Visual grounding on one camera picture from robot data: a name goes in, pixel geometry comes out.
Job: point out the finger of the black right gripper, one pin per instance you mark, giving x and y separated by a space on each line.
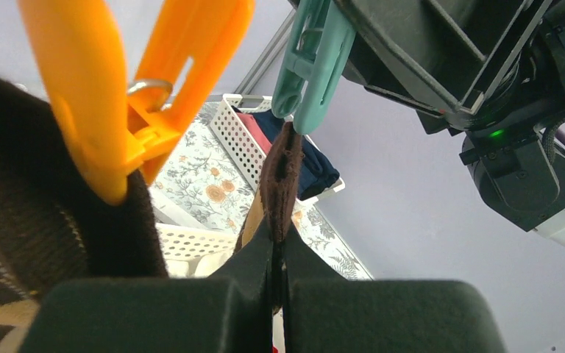
452 61

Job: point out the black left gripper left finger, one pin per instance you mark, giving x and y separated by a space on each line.
229 311

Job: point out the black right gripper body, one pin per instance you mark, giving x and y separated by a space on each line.
534 97

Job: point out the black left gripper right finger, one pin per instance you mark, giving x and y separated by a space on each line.
325 312

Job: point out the brown argyle sock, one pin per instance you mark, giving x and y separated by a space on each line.
53 227
277 189

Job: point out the teal clip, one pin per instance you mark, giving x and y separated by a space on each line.
316 53

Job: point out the orange front clip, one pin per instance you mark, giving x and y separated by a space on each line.
113 126

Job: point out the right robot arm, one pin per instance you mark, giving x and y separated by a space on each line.
521 177

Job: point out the white perforated sock basket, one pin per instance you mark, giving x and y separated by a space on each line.
192 252

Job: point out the floral grey tablecloth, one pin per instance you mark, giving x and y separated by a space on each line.
200 186

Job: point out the navy garment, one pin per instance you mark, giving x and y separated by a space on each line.
317 172

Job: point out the grey right rack pole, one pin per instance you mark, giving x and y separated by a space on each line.
267 57

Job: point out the pink garment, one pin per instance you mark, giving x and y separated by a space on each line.
255 131

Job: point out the white basket with clothes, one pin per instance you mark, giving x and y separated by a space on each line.
235 138

